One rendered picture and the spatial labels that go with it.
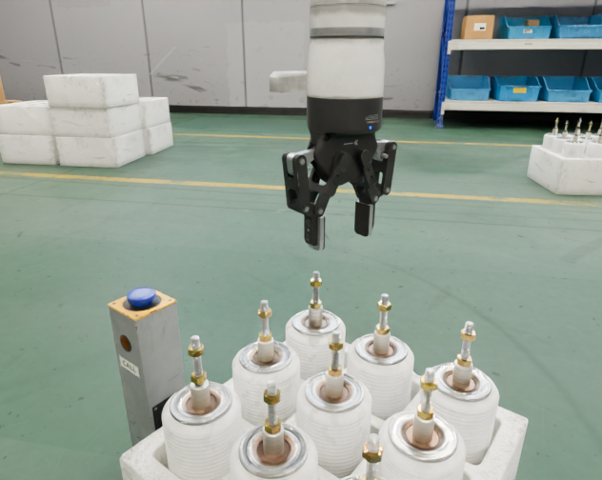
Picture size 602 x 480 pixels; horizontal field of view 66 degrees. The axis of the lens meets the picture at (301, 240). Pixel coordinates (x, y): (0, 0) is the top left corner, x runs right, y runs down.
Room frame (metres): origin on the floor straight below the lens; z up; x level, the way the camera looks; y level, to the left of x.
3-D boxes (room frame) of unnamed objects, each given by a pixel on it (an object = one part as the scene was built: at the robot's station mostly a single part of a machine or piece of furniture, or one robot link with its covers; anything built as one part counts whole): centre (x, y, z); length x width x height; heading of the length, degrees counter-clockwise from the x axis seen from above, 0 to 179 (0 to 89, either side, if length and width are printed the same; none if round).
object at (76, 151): (3.10, 1.31, 0.09); 0.39 x 0.39 x 0.18; 82
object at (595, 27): (4.65, -2.49, 0.90); 0.50 x 0.38 x 0.21; 167
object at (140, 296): (0.60, 0.23, 0.32); 0.04 x 0.04 x 0.02
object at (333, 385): (0.48, -0.04, 0.26); 0.02 x 0.02 x 0.03
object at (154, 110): (3.51, 1.23, 0.27); 0.39 x 0.39 x 0.18; 80
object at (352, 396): (0.48, -0.04, 0.25); 0.08 x 0.08 x 0.01
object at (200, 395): (0.46, 0.12, 0.26); 0.02 x 0.02 x 0.03
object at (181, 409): (0.46, 0.12, 0.25); 0.08 x 0.08 x 0.01
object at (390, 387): (0.57, -0.12, 0.16); 0.10 x 0.10 x 0.18
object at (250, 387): (0.55, 0.05, 0.16); 0.10 x 0.10 x 0.18
